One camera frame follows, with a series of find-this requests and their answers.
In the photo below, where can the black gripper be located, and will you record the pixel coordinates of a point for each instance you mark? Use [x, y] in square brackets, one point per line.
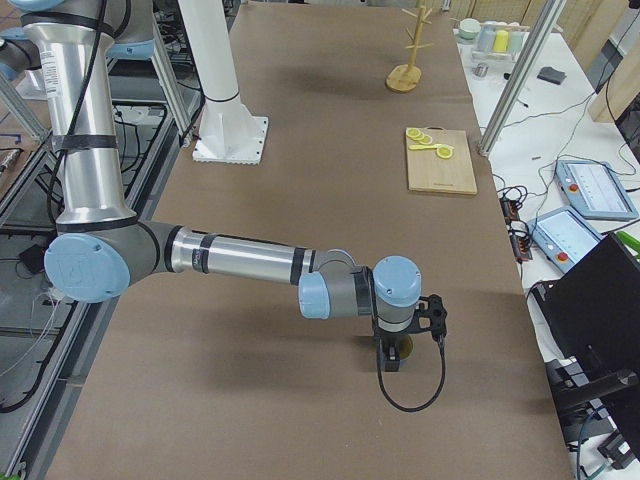
[389, 339]

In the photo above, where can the dark teal cup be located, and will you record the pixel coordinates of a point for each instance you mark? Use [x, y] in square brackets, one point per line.
[405, 347]

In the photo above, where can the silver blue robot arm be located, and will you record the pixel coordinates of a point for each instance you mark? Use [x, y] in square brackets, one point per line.
[103, 247]
[18, 53]

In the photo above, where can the grey cup on tray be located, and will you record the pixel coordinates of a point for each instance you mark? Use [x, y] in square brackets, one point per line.
[486, 39]

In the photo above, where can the yellow cup on tray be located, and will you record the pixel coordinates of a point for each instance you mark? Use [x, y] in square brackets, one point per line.
[501, 41]

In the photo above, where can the black power strip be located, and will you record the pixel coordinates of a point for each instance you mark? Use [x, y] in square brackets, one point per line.
[517, 229]

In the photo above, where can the wooden cutting board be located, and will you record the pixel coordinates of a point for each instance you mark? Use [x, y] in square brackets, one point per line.
[429, 173]

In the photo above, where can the yellow plastic knife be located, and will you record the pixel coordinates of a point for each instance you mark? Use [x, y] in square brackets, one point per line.
[415, 147]

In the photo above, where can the lemon slice near knife tip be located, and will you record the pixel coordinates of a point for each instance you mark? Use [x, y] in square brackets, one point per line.
[444, 151]

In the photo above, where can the lower teach pendant tablet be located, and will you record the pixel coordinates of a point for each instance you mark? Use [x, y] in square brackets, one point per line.
[564, 236]

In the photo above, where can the teach pendant tablet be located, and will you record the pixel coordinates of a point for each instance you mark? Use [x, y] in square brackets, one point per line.
[594, 191]
[564, 236]

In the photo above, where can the lemon slice stack left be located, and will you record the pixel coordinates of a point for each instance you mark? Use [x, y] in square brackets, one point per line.
[418, 136]

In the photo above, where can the upper teach pendant tablet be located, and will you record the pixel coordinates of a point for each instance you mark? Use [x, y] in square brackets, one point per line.
[594, 191]

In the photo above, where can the black flat pad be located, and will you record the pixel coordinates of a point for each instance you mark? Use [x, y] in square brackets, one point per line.
[551, 75]

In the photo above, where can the mint green bowl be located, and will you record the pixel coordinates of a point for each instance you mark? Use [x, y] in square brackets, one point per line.
[469, 28]

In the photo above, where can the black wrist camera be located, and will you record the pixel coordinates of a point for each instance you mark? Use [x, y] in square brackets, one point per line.
[430, 316]

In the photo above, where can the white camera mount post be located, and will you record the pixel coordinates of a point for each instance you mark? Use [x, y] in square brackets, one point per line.
[228, 132]

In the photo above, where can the aluminium frame post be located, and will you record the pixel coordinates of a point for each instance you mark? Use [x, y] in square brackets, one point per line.
[533, 46]

